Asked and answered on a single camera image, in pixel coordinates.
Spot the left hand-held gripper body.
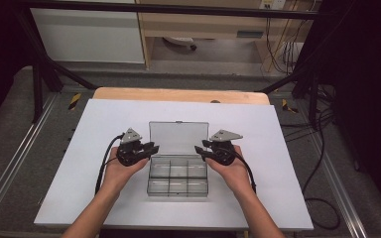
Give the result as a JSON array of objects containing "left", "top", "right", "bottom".
[{"left": 115, "top": 127, "right": 147, "bottom": 168}]

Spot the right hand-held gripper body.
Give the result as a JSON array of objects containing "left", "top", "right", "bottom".
[{"left": 209, "top": 129, "right": 244, "bottom": 168}]

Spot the clear grey plastic box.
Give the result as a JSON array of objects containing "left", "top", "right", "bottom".
[{"left": 146, "top": 120, "right": 210, "bottom": 198}]

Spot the person's left hand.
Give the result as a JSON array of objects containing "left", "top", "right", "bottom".
[{"left": 103, "top": 146, "right": 150, "bottom": 196}]

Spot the person's right hand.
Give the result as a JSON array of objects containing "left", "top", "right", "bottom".
[{"left": 205, "top": 145, "right": 254, "bottom": 197}]

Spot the white board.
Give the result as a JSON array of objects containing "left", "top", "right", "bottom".
[{"left": 34, "top": 98, "right": 315, "bottom": 232}]

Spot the yellow black tape strip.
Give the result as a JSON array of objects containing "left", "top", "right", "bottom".
[
  {"left": 66, "top": 92, "right": 82, "bottom": 111},
  {"left": 281, "top": 98, "right": 299, "bottom": 114}
]

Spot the white chair base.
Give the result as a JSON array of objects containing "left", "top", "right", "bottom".
[{"left": 162, "top": 36, "right": 198, "bottom": 52}]

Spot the wooden desk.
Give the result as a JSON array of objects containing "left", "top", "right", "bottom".
[{"left": 135, "top": 0, "right": 316, "bottom": 72}]

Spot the white cabinet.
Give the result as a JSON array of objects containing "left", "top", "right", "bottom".
[{"left": 29, "top": 7, "right": 146, "bottom": 64}]

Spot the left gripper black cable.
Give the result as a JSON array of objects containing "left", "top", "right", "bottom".
[{"left": 94, "top": 133, "right": 126, "bottom": 196}]

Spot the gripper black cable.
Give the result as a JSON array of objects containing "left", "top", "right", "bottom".
[
  {"left": 231, "top": 150, "right": 258, "bottom": 194},
  {"left": 94, "top": 133, "right": 126, "bottom": 196}
]

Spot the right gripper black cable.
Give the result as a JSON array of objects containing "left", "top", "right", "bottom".
[{"left": 231, "top": 150, "right": 258, "bottom": 194}]

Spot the black floor cable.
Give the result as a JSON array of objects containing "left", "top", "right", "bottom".
[{"left": 279, "top": 83, "right": 342, "bottom": 231}]

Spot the aluminium floor rail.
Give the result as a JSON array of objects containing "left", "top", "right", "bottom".
[
  {"left": 0, "top": 93, "right": 60, "bottom": 226},
  {"left": 310, "top": 132, "right": 369, "bottom": 238}
]

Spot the hanging cable bundle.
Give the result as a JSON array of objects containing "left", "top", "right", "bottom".
[{"left": 264, "top": 15, "right": 308, "bottom": 75}]

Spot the black metal frame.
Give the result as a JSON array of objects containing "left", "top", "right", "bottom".
[{"left": 13, "top": 0, "right": 332, "bottom": 125}]

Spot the white wall outlet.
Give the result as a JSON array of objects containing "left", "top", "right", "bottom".
[{"left": 259, "top": 0, "right": 288, "bottom": 11}]

